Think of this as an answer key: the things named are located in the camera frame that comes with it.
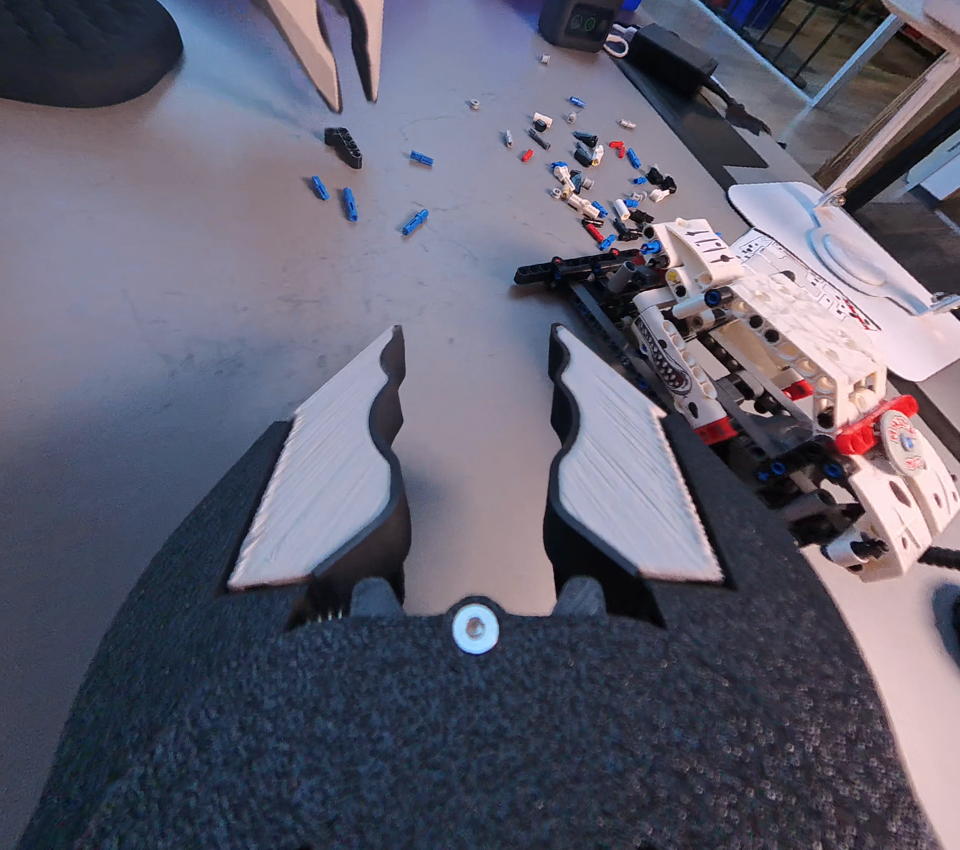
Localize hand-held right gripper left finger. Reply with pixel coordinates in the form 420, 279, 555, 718
227, 325, 412, 592

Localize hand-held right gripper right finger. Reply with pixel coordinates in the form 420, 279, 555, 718
546, 324, 727, 585

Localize black angled beam piece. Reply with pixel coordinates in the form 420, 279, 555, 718
324, 126, 365, 171

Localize white toy brick truck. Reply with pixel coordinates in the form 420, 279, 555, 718
513, 216, 960, 583

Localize grey desk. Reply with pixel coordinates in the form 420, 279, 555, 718
0, 0, 960, 850

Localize black desk mat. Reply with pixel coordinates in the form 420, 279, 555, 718
611, 55, 816, 191

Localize black device with green lights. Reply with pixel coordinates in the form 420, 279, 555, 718
537, 0, 628, 55

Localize white sticker sheet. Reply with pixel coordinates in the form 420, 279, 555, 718
731, 228, 882, 334

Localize scattered loose brick pieces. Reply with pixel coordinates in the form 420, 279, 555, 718
468, 51, 681, 251

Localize white book stand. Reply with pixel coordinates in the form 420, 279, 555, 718
727, 0, 960, 383

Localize black flat case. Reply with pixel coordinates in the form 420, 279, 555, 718
628, 23, 720, 96

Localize black toy rubber tyre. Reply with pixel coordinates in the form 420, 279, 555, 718
932, 582, 960, 650

